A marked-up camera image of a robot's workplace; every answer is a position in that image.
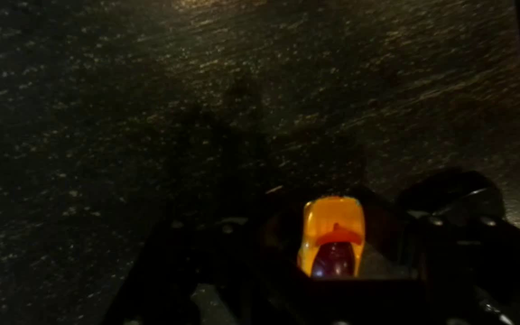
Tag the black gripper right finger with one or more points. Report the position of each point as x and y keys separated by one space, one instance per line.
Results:
x=465 y=252

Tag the orange toy car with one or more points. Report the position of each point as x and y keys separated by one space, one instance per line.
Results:
x=333 y=213

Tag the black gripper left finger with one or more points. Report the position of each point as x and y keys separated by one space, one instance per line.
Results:
x=225 y=270

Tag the black coffee table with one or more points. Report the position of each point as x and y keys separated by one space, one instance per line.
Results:
x=153 y=90

